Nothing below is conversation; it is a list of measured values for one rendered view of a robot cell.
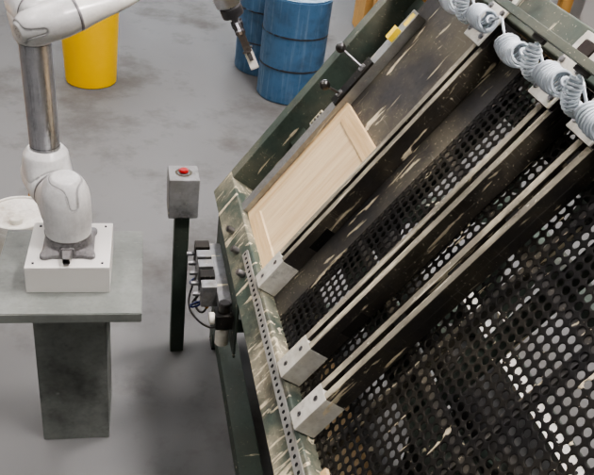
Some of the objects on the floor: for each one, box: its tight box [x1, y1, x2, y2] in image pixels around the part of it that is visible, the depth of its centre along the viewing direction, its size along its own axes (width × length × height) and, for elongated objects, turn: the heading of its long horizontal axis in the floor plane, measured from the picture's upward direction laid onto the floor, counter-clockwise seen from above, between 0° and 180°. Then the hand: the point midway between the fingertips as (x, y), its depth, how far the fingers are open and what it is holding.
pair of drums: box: [235, 0, 333, 106], centre depth 610 cm, size 66×108×83 cm, turn 179°
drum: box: [61, 12, 119, 90], centre depth 567 cm, size 46×46×74 cm
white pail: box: [0, 193, 43, 270], centre depth 366 cm, size 32×30×47 cm
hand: (251, 58), depth 258 cm, fingers closed
